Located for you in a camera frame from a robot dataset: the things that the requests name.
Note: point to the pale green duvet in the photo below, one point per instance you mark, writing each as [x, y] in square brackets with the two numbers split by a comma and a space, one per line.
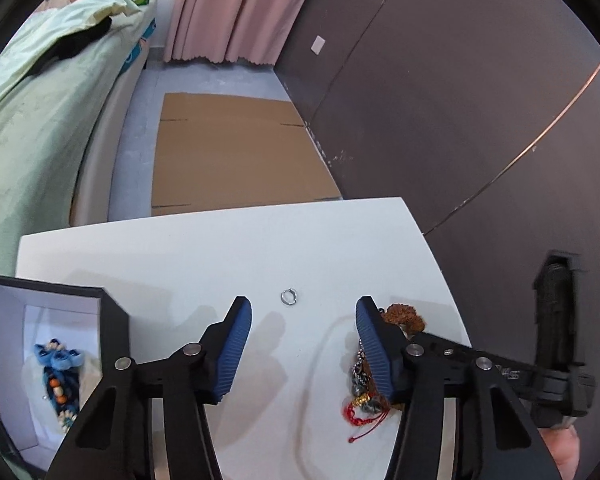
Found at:
[70, 15]

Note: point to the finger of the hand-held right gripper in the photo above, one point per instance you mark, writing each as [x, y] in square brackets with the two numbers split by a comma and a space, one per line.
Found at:
[511, 373]

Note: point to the black jewelry box white inside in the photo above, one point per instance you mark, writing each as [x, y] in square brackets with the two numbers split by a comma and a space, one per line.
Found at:
[10, 335]

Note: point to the pink curtain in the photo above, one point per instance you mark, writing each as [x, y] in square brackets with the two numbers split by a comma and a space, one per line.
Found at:
[230, 10]

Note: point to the green plush blanket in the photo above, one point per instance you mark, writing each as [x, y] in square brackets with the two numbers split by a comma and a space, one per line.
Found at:
[30, 160]

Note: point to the flat brown cardboard sheet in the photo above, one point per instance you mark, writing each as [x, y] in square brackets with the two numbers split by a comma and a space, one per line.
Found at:
[230, 160]

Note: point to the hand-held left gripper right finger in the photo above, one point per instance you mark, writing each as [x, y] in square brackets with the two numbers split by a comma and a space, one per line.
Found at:
[375, 352]

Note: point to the white bed frame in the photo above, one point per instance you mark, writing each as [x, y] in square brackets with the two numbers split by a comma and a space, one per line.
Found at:
[100, 160]

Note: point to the white wall plate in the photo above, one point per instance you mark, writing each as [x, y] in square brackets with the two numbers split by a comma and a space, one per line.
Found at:
[319, 43]

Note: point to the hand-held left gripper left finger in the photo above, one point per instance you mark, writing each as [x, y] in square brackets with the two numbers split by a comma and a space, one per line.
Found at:
[232, 347]

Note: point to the person's right hand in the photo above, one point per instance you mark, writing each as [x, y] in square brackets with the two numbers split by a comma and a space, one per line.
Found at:
[562, 452]

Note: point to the blue flower beaded ornament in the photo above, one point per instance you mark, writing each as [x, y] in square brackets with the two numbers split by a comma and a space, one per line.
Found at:
[60, 360]

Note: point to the black garment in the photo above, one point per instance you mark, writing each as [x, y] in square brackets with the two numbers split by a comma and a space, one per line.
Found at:
[75, 45]

